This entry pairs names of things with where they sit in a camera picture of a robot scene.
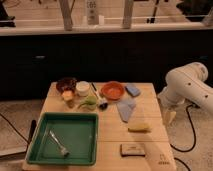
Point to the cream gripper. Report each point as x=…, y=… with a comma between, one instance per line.
x=168, y=116

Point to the yellow banana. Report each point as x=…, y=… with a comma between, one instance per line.
x=144, y=127

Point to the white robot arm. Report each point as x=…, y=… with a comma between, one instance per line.
x=185, y=83

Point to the green plastic tray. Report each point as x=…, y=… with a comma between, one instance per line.
x=77, y=132

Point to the light blue cloth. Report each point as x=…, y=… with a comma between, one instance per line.
x=125, y=108

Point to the blue sponge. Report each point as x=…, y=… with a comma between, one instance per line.
x=132, y=90

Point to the orange bowl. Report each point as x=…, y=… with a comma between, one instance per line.
x=113, y=90

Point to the white cup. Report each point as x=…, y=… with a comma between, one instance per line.
x=82, y=88

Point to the dark brown bowl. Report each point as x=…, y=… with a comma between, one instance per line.
x=66, y=84

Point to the metal fork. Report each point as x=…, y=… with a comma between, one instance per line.
x=63, y=150

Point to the white remote control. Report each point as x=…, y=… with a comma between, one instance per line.
x=92, y=12

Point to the black handled brush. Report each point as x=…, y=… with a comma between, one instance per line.
x=102, y=102

